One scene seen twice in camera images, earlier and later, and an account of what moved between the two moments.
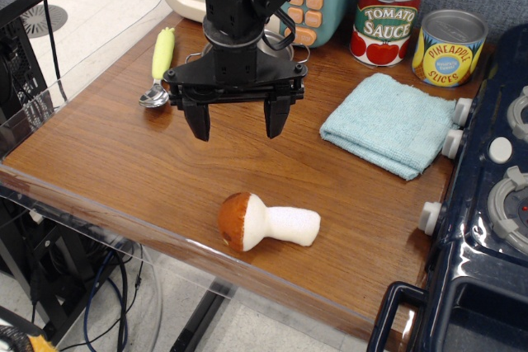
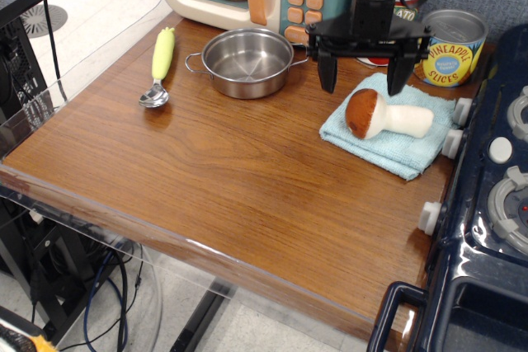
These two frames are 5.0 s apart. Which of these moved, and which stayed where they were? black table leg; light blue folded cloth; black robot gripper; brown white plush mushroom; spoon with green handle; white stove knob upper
Moved: black robot gripper; brown white plush mushroom
Stayed: spoon with green handle; white stove knob upper; light blue folded cloth; black table leg
